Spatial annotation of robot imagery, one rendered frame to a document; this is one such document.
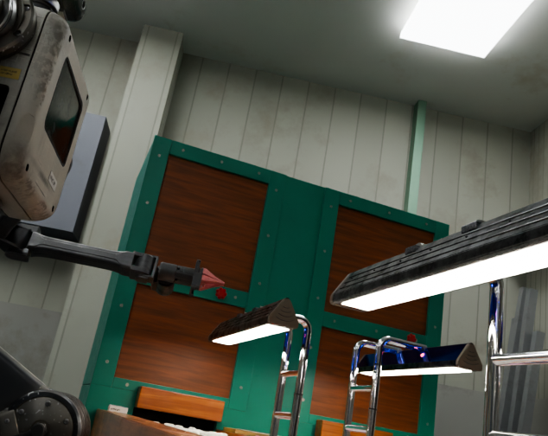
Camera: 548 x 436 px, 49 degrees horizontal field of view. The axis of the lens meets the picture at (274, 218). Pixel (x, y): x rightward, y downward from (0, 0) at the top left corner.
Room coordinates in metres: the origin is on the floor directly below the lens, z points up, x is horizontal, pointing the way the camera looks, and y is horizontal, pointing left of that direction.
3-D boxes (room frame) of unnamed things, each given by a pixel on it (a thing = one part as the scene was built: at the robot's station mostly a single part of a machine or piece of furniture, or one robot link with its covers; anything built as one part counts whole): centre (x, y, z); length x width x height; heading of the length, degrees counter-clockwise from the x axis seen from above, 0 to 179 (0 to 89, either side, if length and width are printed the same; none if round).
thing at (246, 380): (2.61, -0.06, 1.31); 1.36 x 0.55 x 0.95; 107
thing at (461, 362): (1.97, -0.51, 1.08); 0.62 x 0.08 x 0.07; 17
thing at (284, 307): (1.81, 0.02, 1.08); 0.62 x 0.08 x 0.07; 17
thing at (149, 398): (2.21, 0.21, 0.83); 0.30 x 0.06 x 0.07; 107
